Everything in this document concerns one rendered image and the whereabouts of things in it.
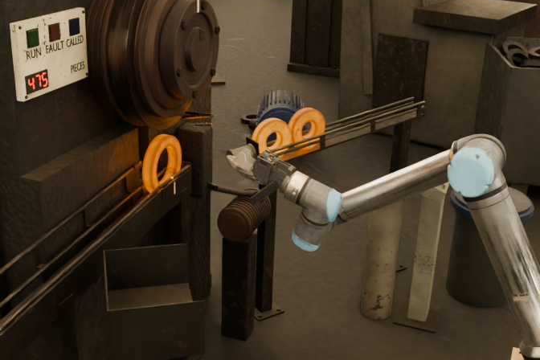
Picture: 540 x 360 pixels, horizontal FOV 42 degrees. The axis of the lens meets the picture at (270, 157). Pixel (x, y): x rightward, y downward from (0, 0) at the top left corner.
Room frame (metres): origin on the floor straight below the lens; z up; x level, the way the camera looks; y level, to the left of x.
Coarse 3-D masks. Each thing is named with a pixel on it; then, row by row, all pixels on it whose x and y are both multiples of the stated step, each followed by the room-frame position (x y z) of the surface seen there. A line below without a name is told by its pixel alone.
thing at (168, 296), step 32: (128, 256) 1.50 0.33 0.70; (160, 256) 1.52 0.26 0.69; (128, 288) 1.50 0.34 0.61; (160, 288) 1.51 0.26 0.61; (128, 320) 1.25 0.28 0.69; (160, 320) 1.26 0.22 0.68; (192, 320) 1.28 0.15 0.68; (128, 352) 1.25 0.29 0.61; (160, 352) 1.26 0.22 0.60; (192, 352) 1.28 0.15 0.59
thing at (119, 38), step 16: (128, 0) 1.81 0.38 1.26; (144, 0) 1.83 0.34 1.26; (112, 16) 1.80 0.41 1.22; (128, 16) 1.77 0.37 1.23; (112, 32) 1.78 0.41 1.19; (128, 32) 1.75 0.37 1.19; (112, 48) 1.77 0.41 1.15; (128, 48) 1.75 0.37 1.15; (112, 64) 1.76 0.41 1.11; (128, 64) 1.75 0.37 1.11; (112, 80) 1.77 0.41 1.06; (128, 80) 1.74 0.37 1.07; (128, 96) 1.78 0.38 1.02; (128, 112) 1.82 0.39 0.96; (144, 112) 1.81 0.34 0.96; (160, 128) 1.89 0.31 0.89
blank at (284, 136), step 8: (264, 120) 2.36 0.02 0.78; (272, 120) 2.35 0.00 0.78; (280, 120) 2.37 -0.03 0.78; (256, 128) 2.33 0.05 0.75; (264, 128) 2.32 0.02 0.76; (272, 128) 2.34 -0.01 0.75; (280, 128) 2.36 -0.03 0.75; (288, 128) 2.38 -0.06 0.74; (256, 136) 2.31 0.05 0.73; (264, 136) 2.32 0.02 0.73; (280, 136) 2.37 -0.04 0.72; (288, 136) 2.38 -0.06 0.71; (264, 144) 2.32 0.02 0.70; (280, 144) 2.36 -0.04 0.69
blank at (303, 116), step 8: (296, 112) 2.43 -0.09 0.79; (304, 112) 2.42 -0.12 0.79; (312, 112) 2.44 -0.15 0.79; (320, 112) 2.46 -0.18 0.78; (296, 120) 2.40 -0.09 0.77; (304, 120) 2.42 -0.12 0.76; (312, 120) 2.44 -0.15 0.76; (320, 120) 2.46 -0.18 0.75; (296, 128) 2.40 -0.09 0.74; (312, 128) 2.47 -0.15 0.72; (320, 128) 2.46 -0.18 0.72; (296, 136) 2.40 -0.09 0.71; (304, 136) 2.46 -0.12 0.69; (312, 136) 2.45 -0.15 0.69; (304, 144) 2.42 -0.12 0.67
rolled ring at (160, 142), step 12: (156, 144) 1.93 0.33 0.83; (168, 144) 1.97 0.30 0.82; (156, 156) 1.91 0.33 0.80; (168, 156) 2.03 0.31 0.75; (180, 156) 2.04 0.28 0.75; (144, 168) 1.89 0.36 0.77; (156, 168) 1.91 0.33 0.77; (168, 168) 2.02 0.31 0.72; (180, 168) 2.04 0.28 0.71; (144, 180) 1.89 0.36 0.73; (156, 180) 1.90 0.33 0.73
